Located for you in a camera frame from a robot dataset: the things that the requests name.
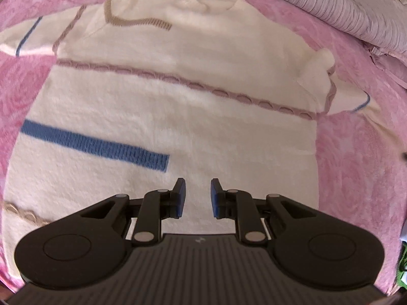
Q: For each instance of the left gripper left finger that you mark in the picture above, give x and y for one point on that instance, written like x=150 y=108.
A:
x=165 y=203

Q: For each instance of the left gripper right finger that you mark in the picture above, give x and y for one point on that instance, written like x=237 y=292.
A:
x=224 y=202

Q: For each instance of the cream knit sweater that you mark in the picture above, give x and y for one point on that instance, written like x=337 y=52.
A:
x=146 y=91

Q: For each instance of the pink rose blanket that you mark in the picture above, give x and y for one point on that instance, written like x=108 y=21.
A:
x=360 y=179

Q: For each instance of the green knit garment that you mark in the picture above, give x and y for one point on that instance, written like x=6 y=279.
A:
x=402 y=267

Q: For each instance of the lilac striped quilt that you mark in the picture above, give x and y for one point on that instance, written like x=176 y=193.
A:
x=381 y=23

